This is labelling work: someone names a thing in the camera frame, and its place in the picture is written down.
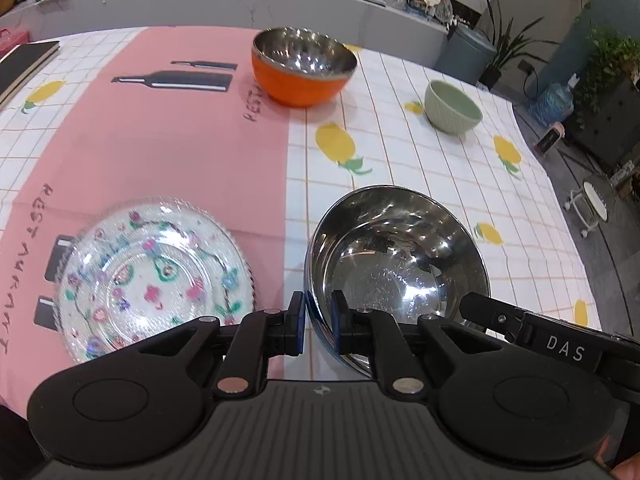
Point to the bushy green plant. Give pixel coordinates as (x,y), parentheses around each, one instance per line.
(610,85)

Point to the orange steel bowl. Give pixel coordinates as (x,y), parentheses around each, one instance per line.
(295,80)

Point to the pink small heater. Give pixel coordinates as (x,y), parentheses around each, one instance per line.
(550,140)

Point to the blue water bottle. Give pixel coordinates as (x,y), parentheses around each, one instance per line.
(555,100)

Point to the decorative display plate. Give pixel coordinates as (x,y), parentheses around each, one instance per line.
(444,10)

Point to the ribbed clear glass plate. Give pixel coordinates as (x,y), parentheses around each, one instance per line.
(244,255)

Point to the blue steel bowl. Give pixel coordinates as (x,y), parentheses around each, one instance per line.
(395,260)

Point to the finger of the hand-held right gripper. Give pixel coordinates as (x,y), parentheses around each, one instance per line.
(492,315)

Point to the pink storage case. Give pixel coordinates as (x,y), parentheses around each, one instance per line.
(12,39)

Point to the small green ceramic bowl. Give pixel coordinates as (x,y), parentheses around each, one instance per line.
(450,115)

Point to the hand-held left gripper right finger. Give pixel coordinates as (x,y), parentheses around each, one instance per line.
(336,325)

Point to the white marble TV console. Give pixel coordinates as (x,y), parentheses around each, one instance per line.
(250,0)

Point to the black book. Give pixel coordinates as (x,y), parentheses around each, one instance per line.
(25,62)

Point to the checked lemon print tablecloth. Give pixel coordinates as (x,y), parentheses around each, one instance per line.
(400,160)

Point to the grey round trash can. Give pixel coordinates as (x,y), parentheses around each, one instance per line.
(467,55)

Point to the white round stool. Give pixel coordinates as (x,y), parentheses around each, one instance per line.
(595,202)

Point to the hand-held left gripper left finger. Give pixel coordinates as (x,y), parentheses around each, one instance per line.
(299,320)

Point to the potted long leaf plant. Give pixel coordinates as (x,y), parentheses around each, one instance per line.
(505,45)

